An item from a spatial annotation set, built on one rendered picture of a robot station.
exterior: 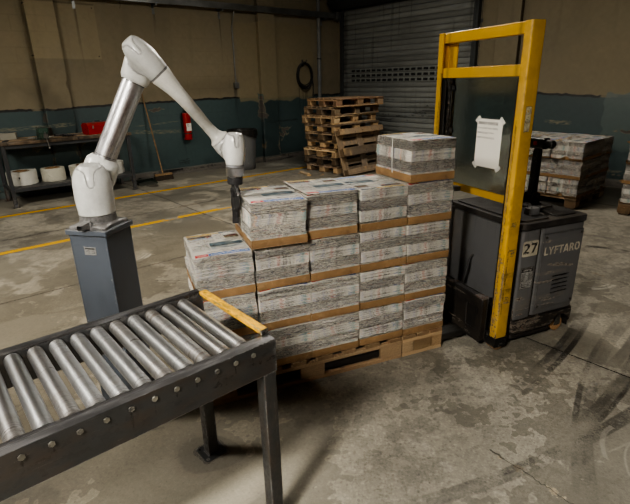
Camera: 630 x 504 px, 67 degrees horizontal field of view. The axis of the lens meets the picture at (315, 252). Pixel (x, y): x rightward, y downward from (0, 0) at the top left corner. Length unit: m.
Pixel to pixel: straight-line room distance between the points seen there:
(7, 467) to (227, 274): 1.28
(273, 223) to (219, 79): 7.62
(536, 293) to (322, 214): 1.52
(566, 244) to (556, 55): 5.73
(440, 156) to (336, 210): 0.66
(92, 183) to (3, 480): 1.26
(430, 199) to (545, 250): 0.85
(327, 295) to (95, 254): 1.15
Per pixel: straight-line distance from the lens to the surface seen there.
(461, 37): 3.17
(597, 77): 8.49
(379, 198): 2.53
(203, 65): 9.64
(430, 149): 2.65
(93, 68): 8.88
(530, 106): 2.78
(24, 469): 1.42
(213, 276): 2.32
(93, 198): 2.26
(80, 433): 1.41
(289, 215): 2.31
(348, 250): 2.53
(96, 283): 2.38
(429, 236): 2.77
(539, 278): 3.24
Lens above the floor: 1.59
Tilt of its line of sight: 20 degrees down
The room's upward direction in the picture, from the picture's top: 1 degrees counter-clockwise
